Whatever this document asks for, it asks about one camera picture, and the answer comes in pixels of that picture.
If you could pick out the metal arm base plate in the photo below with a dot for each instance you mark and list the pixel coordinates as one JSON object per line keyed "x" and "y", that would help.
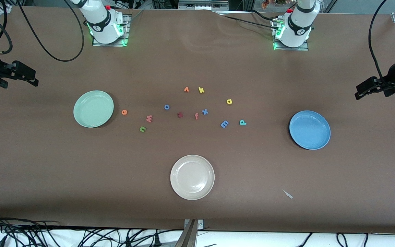
{"x": 305, "y": 48}
{"x": 127, "y": 34}

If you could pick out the blue foam letter m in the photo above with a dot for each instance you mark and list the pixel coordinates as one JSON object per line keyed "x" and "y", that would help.
{"x": 224, "y": 124}

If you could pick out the grey metal bar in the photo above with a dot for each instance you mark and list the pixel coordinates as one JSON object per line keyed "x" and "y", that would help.
{"x": 189, "y": 236}

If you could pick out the small metal bracket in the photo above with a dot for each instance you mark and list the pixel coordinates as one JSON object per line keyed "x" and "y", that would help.
{"x": 201, "y": 224}

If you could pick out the dark red foam letter z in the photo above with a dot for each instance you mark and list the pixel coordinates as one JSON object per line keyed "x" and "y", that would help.
{"x": 180, "y": 115}

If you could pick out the orange foam letter e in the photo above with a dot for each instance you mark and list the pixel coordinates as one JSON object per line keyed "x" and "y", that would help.
{"x": 124, "y": 112}

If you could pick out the white tape scrap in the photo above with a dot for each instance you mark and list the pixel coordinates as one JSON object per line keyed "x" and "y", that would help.
{"x": 288, "y": 195}

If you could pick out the teal foam letter p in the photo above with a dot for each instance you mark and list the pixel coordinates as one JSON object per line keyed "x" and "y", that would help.
{"x": 242, "y": 122}

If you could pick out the yellow foam letter k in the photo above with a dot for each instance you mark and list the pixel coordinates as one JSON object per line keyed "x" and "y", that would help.
{"x": 201, "y": 90}

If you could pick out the green foam letter u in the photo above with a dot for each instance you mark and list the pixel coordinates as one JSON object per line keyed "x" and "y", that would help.
{"x": 143, "y": 129}

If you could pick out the beige plate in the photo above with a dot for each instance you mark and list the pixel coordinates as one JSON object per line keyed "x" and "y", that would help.
{"x": 192, "y": 177}

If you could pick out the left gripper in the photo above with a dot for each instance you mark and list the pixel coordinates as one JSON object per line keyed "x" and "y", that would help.
{"x": 394, "y": 74}

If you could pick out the pink foam letter w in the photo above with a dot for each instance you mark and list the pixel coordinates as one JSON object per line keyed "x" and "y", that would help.
{"x": 149, "y": 118}

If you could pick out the green plate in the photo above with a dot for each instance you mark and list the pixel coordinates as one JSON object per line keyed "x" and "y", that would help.
{"x": 93, "y": 109}

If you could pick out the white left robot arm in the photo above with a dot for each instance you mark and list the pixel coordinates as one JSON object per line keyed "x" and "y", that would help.
{"x": 297, "y": 27}

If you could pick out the yellow foam letter a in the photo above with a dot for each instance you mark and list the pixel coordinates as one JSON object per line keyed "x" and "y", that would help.
{"x": 229, "y": 102}

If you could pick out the grey metal frame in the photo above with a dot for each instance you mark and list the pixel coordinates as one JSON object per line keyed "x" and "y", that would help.
{"x": 201, "y": 5}

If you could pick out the blue plate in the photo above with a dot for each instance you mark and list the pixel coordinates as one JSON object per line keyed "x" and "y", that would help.
{"x": 310, "y": 130}

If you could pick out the blue foam letter x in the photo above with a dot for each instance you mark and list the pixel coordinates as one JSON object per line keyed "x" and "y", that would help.
{"x": 205, "y": 112}

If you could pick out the brown paper table cover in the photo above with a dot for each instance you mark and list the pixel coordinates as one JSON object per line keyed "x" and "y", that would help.
{"x": 46, "y": 171}

